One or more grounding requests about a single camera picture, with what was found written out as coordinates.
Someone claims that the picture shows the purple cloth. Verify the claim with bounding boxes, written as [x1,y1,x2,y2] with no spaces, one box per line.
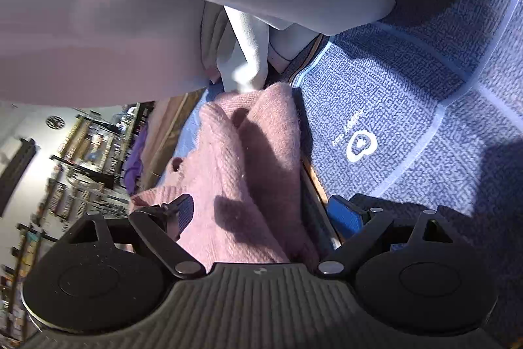
[122,123,148,196]

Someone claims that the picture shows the pink knitted sweater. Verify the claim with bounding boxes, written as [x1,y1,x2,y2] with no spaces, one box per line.
[129,83,319,269]

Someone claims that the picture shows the round black wall ornament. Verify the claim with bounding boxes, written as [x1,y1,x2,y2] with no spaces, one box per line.
[45,115,66,130]

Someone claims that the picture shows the dark wooden wall shelf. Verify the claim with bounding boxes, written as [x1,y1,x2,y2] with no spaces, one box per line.
[0,138,37,215]

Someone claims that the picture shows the blue patterned bed sheet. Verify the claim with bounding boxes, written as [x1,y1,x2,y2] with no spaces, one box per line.
[157,0,523,346]

